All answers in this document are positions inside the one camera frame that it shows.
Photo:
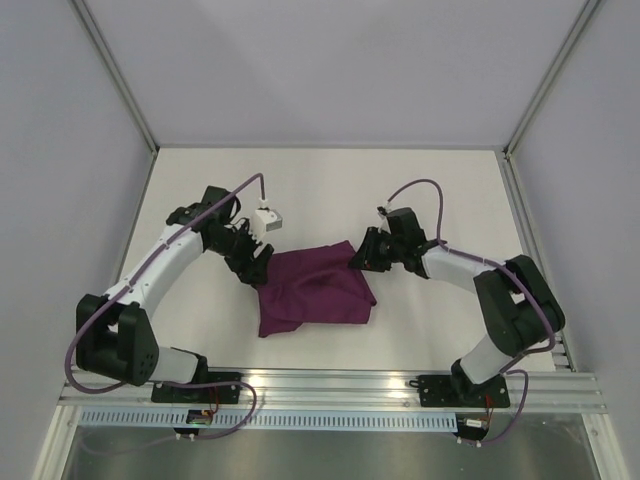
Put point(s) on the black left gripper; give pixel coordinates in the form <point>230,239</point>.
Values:
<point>246,268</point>

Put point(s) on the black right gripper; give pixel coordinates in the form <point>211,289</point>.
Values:
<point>376,247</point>

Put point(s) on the purple cloth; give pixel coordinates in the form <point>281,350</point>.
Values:
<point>313,286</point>

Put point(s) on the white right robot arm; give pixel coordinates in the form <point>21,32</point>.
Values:
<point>520,312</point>

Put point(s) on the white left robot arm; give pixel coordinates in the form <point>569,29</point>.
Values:
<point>114,333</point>

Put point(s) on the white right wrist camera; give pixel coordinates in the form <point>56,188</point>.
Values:
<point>383,212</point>

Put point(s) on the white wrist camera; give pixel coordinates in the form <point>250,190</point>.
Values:
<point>263,221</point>
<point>383,212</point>

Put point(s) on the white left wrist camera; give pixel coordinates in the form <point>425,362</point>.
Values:
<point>263,221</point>

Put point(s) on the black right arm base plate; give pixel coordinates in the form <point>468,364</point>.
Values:
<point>447,391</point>

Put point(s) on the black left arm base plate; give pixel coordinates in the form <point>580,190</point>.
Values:
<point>224,395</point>

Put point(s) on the white slotted cable duct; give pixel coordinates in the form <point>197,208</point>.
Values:
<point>272,419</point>

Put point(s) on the aluminium front rail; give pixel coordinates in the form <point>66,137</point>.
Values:
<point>296,389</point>

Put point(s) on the aluminium left frame post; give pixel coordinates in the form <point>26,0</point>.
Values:
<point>99,43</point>

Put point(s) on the aluminium frame post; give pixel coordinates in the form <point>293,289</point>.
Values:
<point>99,43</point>
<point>569,44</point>

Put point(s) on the aluminium right frame post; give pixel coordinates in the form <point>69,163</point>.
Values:
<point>569,44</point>

